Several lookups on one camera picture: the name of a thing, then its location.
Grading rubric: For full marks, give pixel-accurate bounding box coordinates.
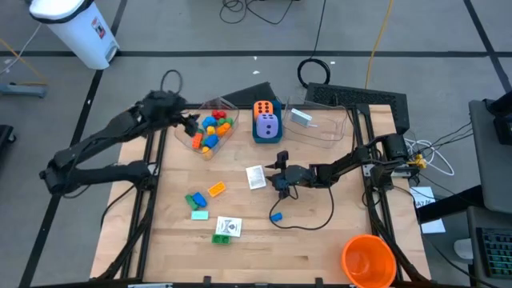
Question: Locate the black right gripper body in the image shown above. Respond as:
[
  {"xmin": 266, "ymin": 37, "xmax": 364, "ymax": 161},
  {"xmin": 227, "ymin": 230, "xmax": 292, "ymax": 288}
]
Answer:
[{"xmin": 275, "ymin": 150, "xmax": 318, "ymax": 200}]

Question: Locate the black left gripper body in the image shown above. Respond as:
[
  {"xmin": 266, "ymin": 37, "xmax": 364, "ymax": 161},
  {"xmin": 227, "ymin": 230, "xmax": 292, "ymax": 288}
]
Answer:
[{"xmin": 150, "ymin": 90, "xmax": 189, "ymax": 129}]

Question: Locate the grey-backed playing card deck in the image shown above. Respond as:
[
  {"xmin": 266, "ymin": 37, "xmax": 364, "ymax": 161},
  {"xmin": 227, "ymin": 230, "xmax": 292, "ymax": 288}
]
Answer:
[{"xmin": 245, "ymin": 165, "xmax": 267, "ymax": 190}]

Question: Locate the purple foam die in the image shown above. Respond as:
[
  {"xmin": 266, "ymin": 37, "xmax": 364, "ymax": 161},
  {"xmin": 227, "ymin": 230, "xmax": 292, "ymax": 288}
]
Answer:
[{"xmin": 255, "ymin": 113, "xmax": 279, "ymax": 139}]

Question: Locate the blue-backed playing card deck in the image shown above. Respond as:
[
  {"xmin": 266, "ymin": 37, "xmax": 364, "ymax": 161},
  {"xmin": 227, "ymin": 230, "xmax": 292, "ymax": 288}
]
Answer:
[{"xmin": 289, "ymin": 107, "xmax": 314, "ymax": 128}]

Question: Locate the yellow toy brick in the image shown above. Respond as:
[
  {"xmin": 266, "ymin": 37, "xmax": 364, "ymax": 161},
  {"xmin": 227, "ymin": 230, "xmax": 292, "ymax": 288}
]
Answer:
[{"xmin": 207, "ymin": 181, "xmax": 227, "ymax": 198}]

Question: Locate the orange foam die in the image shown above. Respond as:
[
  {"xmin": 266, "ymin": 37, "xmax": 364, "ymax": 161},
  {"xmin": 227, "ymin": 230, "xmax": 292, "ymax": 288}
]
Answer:
[{"xmin": 253, "ymin": 99, "xmax": 274, "ymax": 120}]

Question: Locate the clear plastic container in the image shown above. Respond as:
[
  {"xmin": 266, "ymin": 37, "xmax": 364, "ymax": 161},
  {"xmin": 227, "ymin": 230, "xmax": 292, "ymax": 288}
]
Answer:
[
  {"xmin": 174, "ymin": 95, "xmax": 240, "ymax": 162},
  {"xmin": 282, "ymin": 95, "xmax": 348, "ymax": 150}
]

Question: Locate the blue plastic bin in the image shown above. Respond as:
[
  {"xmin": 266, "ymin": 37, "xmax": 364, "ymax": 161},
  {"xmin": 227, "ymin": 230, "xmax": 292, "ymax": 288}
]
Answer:
[{"xmin": 251, "ymin": 98, "xmax": 284, "ymax": 145}]

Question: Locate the black tilted panel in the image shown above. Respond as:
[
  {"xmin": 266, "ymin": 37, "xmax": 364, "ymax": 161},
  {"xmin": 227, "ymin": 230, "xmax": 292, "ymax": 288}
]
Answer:
[{"xmin": 218, "ymin": 81, "xmax": 281, "ymax": 106}]

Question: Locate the white emblem playing card deck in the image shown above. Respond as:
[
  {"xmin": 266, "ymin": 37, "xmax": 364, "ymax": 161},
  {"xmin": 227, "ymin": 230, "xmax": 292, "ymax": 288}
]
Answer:
[{"xmin": 214, "ymin": 215, "xmax": 243, "ymax": 238}]

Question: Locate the orange plastic bowl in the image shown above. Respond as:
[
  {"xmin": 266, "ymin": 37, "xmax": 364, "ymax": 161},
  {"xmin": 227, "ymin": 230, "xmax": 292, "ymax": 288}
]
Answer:
[{"xmin": 340, "ymin": 234, "xmax": 398, "ymax": 288}]

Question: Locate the white trash can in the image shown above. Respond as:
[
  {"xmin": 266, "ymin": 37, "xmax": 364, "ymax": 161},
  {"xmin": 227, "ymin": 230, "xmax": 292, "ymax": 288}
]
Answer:
[{"xmin": 27, "ymin": 0, "xmax": 120, "ymax": 71}]

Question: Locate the white paper sheet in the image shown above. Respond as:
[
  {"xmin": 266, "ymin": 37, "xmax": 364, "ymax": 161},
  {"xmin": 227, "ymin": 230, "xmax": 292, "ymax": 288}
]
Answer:
[
  {"xmin": 419, "ymin": 218, "xmax": 446, "ymax": 234},
  {"xmin": 410, "ymin": 186, "xmax": 437, "ymax": 209}
]

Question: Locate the grey stand base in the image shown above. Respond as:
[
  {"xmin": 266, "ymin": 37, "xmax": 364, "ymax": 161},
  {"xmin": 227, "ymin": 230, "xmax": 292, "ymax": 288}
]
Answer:
[{"xmin": 0, "ymin": 82, "xmax": 48, "ymax": 99}]

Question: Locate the black desk bar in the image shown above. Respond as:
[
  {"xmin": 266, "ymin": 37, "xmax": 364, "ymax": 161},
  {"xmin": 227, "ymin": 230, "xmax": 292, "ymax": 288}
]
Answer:
[{"xmin": 418, "ymin": 186, "xmax": 485, "ymax": 223}]

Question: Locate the black caster base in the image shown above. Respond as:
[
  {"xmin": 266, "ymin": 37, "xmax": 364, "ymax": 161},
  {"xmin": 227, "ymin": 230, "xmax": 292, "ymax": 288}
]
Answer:
[{"xmin": 0, "ymin": 124, "xmax": 17, "ymax": 155}]

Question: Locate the grey keyboard desk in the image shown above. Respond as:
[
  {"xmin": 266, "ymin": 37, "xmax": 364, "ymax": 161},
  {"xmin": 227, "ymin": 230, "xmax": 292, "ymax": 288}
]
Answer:
[{"xmin": 466, "ymin": 206, "xmax": 512, "ymax": 288}]

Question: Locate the white computer mouse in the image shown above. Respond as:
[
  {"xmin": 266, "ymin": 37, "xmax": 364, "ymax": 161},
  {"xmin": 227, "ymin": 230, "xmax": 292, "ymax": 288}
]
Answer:
[{"xmin": 454, "ymin": 238, "xmax": 475, "ymax": 260}]

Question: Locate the grey side desk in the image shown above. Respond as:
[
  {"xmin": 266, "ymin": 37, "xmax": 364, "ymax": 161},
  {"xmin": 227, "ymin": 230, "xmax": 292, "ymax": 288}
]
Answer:
[{"xmin": 468, "ymin": 98, "xmax": 512, "ymax": 215}]

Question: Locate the black desk device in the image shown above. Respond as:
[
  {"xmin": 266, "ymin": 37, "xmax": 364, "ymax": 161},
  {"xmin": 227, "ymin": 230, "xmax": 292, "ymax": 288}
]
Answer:
[{"xmin": 486, "ymin": 90, "xmax": 512, "ymax": 146}]

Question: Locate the black computer keyboard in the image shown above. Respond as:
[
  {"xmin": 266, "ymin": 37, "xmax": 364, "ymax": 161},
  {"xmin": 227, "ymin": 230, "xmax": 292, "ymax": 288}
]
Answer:
[{"xmin": 475, "ymin": 226, "xmax": 512, "ymax": 280}]

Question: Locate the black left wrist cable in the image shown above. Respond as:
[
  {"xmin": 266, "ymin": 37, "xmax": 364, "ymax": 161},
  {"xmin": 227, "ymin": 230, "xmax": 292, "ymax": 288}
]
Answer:
[{"xmin": 160, "ymin": 69, "xmax": 184, "ymax": 96}]

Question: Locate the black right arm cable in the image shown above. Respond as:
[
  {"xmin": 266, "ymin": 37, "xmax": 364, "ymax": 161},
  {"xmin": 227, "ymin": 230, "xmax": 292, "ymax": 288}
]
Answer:
[{"xmin": 268, "ymin": 186, "xmax": 336, "ymax": 232}]

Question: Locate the black metal table frame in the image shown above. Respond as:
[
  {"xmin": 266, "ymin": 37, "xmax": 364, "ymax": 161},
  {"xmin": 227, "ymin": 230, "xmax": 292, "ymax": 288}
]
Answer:
[{"xmin": 90, "ymin": 90, "xmax": 433, "ymax": 288}]

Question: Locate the black left base cable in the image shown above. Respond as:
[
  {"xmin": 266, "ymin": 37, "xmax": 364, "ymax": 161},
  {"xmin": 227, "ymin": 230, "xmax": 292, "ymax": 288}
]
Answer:
[{"xmin": 99, "ymin": 186, "xmax": 135, "ymax": 229}]

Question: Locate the black cable with coil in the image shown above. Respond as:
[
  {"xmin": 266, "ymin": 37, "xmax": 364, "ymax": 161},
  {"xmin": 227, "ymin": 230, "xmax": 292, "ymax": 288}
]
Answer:
[{"xmin": 296, "ymin": 0, "xmax": 332, "ymax": 90}]

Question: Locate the black tangled cable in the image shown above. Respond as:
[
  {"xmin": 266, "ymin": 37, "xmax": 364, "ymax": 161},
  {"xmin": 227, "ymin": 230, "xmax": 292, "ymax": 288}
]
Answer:
[{"xmin": 218, "ymin": 0, "xmax": 297, "ymax": 26}]

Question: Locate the yellow cable connector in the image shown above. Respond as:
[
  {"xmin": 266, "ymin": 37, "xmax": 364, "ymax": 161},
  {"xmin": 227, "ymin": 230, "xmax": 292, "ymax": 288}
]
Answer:
[{"xmin": 408, "ymin": 154, "xmax": 428, "ymax": 169}]

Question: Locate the white looped cable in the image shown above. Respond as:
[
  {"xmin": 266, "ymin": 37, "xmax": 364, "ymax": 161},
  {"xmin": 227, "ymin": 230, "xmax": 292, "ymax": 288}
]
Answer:
[{"xmin": 403, "ymin": 138, "xmax": 456, "ymax": 177}]

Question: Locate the white floor cable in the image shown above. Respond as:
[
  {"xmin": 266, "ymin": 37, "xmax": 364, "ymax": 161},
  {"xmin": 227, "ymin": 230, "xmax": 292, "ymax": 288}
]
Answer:
[{"xmin": 0, "ymin": 22, "xmax": 43, "ymax": 77}]

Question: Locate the thin yellow floor cable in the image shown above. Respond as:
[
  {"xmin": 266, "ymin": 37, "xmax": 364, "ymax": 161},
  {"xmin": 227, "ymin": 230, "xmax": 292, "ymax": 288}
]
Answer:
[{"xmin": 0, "ymin": 38, "xmax": 47, "ymax": 87}]

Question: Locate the yellow hanging cable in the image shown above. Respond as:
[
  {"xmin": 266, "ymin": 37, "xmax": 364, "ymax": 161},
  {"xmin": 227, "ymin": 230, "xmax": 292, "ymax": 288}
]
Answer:
[{"xmin": 363, "ymin": 0, "xmax": 395, "ymax": 90}]

